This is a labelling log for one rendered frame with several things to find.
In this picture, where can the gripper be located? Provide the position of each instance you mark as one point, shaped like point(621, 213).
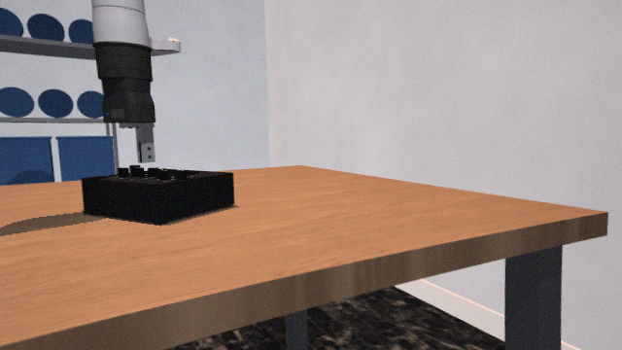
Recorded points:
point(123, 53)

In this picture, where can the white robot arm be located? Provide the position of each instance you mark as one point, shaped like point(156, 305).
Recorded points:
point(137, 5)

